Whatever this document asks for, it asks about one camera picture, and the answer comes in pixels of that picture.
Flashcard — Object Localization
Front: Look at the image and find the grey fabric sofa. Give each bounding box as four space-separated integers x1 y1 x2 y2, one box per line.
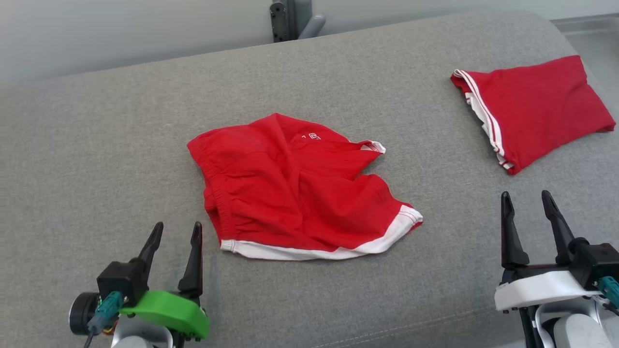
0 11 619 348

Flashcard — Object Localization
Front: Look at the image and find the red basketball jersey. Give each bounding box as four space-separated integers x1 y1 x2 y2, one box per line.
451 55 616 175

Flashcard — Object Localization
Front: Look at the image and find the grey metal post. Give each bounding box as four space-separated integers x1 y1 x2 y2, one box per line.
270 0 325 43

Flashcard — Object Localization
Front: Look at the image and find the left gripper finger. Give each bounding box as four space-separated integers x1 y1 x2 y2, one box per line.
178 221 204 298
138 222 164 270

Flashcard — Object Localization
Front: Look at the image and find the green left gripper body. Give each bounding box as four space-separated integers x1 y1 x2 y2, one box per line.
118 289 209 341

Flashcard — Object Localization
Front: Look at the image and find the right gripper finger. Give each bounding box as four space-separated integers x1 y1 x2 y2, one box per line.
542 190 576 264
501 191 530 269

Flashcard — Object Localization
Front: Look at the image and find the red shorts white trim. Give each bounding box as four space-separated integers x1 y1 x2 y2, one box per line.
187 113 424 261

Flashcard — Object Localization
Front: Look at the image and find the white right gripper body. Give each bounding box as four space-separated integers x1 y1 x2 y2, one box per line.
494 263 603 312

